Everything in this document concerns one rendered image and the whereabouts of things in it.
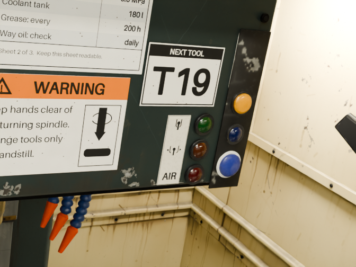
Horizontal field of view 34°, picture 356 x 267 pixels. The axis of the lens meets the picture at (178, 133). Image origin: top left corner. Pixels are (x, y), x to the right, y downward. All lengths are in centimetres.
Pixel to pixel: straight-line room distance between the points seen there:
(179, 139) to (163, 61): 10
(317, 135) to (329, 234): 27
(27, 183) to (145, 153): 14
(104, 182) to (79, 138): 6
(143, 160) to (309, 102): 101
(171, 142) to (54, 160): 14
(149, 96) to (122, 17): 9
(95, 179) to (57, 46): 16
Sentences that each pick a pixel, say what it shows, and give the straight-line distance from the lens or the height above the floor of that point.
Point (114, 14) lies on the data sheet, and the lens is 59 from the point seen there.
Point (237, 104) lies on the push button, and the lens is 69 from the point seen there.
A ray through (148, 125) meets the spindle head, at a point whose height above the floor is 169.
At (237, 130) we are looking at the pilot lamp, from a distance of 70.
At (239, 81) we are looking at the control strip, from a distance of 69.
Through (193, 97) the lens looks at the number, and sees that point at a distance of 66.
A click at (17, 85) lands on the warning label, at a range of 57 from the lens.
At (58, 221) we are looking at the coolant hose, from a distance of 85.
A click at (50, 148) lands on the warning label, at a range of 60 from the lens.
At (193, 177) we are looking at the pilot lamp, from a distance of 69.
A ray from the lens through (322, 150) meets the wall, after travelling 159.
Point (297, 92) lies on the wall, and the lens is 166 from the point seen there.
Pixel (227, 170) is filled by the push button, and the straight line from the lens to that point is 71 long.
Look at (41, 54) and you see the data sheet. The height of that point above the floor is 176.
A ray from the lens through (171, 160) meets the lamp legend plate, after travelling 67.
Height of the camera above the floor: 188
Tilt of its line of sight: 18 degrees down
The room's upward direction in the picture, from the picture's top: 10 degrees clockwise
